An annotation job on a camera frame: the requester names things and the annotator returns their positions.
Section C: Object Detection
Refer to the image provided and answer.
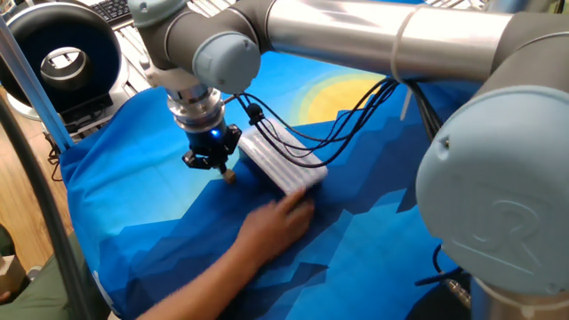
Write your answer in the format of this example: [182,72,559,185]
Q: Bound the white blue test tube rack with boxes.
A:
[237,117,329,196]

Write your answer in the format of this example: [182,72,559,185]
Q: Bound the silver wrist sensor flange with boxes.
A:
[166,86,228,134]

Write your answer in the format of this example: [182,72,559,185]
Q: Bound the person's right forearm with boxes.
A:
[135,244,263,320]

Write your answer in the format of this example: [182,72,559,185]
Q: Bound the person's right hand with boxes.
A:
[235,188,316,268]

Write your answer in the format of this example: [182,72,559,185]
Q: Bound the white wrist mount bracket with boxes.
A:
[140,52,204,97]

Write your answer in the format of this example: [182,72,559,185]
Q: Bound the black computer keyboard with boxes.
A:
[88,0,132,23]

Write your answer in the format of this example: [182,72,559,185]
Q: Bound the black base cable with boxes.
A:
[413,244,472,288]

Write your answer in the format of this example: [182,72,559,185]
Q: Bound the thick black hose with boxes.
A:
[0,95,97,320]

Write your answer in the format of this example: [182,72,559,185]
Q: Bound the black stand base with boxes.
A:
[60,92,116,134]

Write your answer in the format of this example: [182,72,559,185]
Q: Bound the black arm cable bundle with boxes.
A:
[224,77,445,170]

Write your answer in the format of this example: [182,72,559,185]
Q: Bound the green trousers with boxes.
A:
[0,248,110,320]

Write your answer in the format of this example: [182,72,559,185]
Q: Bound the white zip tie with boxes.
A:
[389,6,423,122]

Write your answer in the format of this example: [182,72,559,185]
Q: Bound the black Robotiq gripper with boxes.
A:
[181,124,244,173]

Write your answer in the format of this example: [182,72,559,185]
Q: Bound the tan box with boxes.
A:
[0,255,28,294]

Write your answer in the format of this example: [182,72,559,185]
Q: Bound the blue mountain print cloth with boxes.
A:
[59,48,490,320]

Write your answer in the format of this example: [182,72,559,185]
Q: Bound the aluminium frame bar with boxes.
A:
[0,15,75,152]

